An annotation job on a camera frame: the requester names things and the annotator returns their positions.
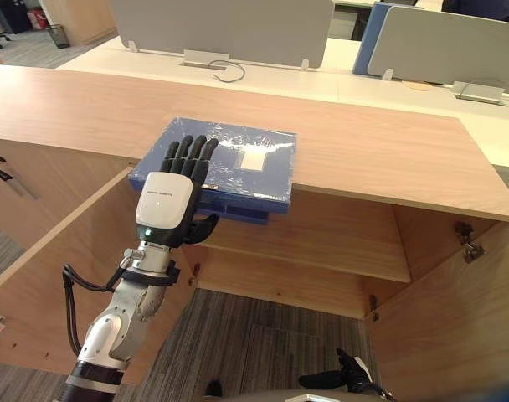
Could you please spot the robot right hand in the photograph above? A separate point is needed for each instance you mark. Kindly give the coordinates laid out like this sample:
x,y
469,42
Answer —
x,y
342,374

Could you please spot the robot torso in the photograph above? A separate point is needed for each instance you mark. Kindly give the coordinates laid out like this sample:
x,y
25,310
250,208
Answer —
x,y
296,395

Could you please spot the wooden cabinet door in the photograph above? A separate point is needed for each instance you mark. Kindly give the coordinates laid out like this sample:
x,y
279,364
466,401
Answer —
x,y
66,272
451,314

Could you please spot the metal door hinge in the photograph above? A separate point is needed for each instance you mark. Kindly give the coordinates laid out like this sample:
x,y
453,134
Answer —
x,y
373,307
469,243
194,274

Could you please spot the blue desk divider panel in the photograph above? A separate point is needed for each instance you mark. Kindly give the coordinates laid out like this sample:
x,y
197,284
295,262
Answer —
x,y
371,33

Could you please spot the wooden cabinet shelf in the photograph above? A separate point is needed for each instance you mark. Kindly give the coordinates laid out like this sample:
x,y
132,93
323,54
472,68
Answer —
x,y
309,247

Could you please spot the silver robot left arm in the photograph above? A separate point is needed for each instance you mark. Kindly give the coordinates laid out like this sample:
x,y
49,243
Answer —
x,y
120,318

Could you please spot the black mesh waste bin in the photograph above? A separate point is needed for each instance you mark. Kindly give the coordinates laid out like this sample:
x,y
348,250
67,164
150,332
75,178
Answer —
x,y
58,35

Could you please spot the white desk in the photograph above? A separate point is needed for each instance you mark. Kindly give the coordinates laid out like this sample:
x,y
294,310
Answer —
x,y
304,79

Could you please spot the wooden office cabinet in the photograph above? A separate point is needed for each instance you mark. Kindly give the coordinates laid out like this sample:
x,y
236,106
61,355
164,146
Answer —
x,y
254,176

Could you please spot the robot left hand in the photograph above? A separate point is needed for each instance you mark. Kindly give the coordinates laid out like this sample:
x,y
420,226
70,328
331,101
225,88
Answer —
x,y
164,205

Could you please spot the grey desk divider panel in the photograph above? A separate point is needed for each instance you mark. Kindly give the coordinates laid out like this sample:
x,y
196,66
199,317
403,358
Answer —
x,y
223,29
445,46

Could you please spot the blue file folder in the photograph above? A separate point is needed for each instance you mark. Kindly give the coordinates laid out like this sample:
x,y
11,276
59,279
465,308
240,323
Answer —
x,y
221,167

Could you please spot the red white box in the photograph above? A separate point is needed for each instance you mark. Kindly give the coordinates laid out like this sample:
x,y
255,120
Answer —
x,y
37,19

